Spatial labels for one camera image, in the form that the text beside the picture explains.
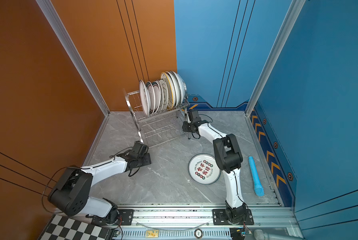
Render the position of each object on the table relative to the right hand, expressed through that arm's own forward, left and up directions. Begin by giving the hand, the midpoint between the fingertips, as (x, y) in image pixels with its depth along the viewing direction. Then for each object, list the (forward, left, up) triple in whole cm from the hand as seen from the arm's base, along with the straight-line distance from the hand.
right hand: (184, 126), depth 102 cm
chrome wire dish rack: (+3, +18, -4) cm, 19 cm away
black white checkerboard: (-57, +55, -3) cm, 80 cm away
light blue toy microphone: (-41, -40, -6) cm, 58 cm away
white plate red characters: (-28, -12, -7) cm, 31 cm away
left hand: (-21, +22, -5) cm, 31 cm away
